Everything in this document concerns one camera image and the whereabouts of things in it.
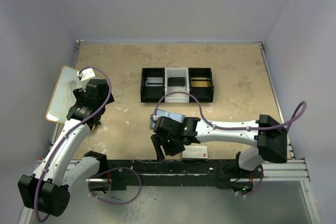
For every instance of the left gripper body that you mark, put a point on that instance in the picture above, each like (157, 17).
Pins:
(77, 94)

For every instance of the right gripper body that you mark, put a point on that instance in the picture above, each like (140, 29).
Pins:
(163, 145)

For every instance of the white card box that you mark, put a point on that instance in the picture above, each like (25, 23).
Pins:
(195, 152)

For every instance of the yellow framed whiteboard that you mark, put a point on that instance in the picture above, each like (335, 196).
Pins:
(63, 97)

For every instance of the black and white sorting tray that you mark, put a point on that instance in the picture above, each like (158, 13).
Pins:
(153, 94)

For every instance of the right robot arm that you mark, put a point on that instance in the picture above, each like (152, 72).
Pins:
(266, 138)

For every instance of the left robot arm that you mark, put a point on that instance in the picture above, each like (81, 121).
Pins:
(46, 189)

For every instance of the black card in tray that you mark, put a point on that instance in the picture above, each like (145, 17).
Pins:
(176, 82)

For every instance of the gold card in tray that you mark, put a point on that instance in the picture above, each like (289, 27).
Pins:
(200, 83)

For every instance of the white card in tray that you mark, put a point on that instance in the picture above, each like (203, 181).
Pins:
(154, 82)

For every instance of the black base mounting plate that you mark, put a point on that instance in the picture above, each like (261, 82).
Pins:
(218, 173)

